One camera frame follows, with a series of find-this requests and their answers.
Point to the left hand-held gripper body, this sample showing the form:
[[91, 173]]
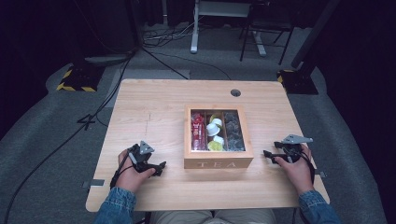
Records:
[[140, 158]]

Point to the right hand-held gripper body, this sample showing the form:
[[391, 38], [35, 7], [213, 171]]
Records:
[[294, 149]]

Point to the wooden compartment box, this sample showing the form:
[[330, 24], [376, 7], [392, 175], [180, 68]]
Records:
[[218, 163]]

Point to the glass-paned wooden box lid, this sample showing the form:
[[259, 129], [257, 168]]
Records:
[[218, 107]]

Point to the person's left hand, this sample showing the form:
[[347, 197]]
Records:
[[130, 179]]

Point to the person's right hand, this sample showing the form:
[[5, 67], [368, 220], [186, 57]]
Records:
[[299, 175]]

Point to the pile of dark sachets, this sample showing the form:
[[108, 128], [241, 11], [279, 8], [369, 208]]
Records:
[[233, 130]]

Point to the row of red sachets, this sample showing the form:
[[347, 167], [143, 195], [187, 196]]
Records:
[[198, 133]]

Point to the person's left leg beige trousers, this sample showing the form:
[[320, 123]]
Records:
[[180, 217]]

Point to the person's leg beige trousers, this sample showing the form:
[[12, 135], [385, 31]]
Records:
[[180, 217], [246, 217]]

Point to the light wooden table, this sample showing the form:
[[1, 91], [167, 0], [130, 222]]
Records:
[[149, 102]]

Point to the green-lidded capsule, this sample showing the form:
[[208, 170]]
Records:
[[213, 117], [214, 146]]

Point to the hazard-striped stand base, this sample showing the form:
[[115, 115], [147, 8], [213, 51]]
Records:
[[79, 81], [299, 84]]

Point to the large white capsule cup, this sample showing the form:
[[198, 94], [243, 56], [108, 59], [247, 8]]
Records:
[[213, 129]]

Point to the person's right leg beige trousers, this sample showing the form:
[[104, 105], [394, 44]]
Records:
[[246, 217]]

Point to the black slanted stand pole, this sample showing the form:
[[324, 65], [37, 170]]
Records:
[[314, 34]]

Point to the black chair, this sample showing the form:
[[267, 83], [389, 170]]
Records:
[[267, 25]]

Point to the grey metal table bracket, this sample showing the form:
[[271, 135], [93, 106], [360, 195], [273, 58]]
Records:
[[95, 183], [320, 174]]

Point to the white desk frame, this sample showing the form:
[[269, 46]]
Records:
[[195, 34]]

